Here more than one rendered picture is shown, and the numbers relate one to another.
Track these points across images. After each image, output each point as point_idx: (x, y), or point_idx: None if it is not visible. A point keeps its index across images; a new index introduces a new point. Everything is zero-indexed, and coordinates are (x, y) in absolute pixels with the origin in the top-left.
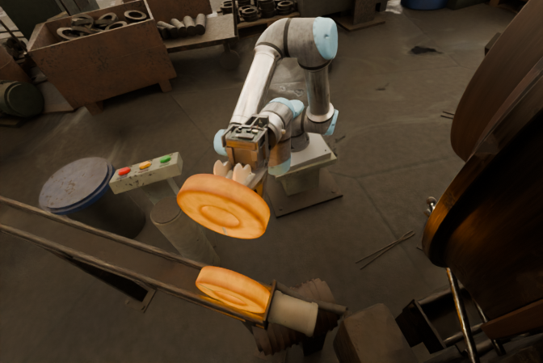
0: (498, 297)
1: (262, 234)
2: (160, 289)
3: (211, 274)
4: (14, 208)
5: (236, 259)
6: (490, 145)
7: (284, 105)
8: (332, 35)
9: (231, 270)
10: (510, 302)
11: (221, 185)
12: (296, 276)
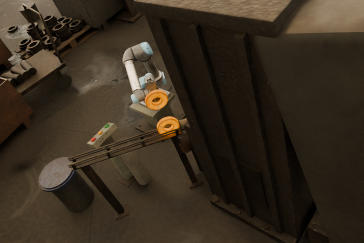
0: None
1: (167, 100)
2: (147, 144)
3: (161, 120)
4: (72, 162)
5: (156, 168)
6: None
7: (150, 74)
8: (148, 46)
9: (157, 173)
10: None
11: (155, 91)
12: (188, 155)
